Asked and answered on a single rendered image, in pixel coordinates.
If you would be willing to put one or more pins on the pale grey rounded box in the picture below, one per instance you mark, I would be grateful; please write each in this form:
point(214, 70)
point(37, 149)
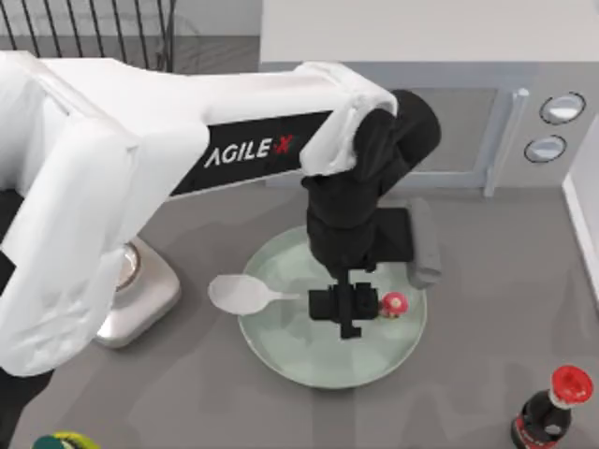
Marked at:
point(427, 243)

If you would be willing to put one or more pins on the microwave oven door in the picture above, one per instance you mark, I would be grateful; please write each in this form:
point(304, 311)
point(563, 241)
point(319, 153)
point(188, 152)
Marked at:
point(463, 135)

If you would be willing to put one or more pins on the red mushroom toy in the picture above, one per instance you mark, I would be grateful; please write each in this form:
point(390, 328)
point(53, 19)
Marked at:
point(395, 305)

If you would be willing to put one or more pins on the green and yellow container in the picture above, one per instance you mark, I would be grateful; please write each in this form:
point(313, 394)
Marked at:
point(65, 442)

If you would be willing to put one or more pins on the dark bottle with red cap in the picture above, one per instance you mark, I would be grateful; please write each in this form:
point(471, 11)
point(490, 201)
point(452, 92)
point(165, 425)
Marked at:
point(543, 416)

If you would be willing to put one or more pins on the white kitchen scale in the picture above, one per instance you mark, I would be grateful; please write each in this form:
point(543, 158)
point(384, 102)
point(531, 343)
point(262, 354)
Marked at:
point(150, 299)

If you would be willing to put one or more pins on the round microwave knob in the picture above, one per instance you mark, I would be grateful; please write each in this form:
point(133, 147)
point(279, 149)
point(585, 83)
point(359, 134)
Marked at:
point(562, 108)
point(545, 149)

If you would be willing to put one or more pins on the pale microwave oven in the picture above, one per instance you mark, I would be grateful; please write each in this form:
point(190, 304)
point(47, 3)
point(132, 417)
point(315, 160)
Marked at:
point(421, 33)

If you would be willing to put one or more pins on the pale green round plate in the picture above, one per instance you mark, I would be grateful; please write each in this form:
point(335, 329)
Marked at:
point(327, 355)

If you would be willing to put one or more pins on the white plastic spoon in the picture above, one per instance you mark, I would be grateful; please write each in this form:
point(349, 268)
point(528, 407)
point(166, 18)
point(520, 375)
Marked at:
point(238, 294)

